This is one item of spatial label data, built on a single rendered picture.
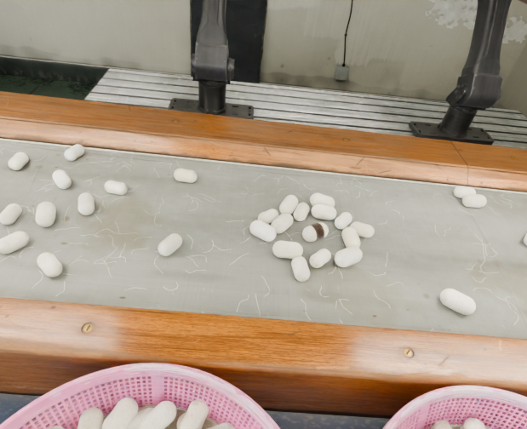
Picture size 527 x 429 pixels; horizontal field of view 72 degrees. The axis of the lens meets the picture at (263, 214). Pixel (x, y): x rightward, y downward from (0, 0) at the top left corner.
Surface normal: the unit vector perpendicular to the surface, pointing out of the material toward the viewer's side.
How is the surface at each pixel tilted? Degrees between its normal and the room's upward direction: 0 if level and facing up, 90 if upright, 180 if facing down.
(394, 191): 0
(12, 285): 0
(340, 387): 90
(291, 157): 45
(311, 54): 90
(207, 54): 60
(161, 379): 72
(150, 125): 0
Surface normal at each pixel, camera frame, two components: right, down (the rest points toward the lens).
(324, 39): 0.01, 0.66
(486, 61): 0.06, 0.21
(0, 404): 0.11, -0.74
